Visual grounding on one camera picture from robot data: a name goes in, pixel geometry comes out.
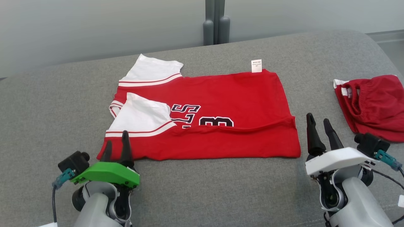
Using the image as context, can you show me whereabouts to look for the grey double partition post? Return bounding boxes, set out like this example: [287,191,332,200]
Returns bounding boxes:
[203,0,230,46]

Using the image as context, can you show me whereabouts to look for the left cable with teal connector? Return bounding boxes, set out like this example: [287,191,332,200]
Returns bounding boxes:
[51,168,76,224]

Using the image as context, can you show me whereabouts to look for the red shorts with white band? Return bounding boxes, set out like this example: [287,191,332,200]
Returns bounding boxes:
[333,75,404,143]

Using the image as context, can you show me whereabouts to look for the red Bulls jersey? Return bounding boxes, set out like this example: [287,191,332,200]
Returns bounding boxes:
[96,54,301,161]

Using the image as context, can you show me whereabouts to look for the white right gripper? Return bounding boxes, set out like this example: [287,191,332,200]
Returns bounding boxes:
[305,113,379,177]

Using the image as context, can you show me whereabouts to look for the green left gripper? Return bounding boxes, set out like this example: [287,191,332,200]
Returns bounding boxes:
[70,130,140,188]

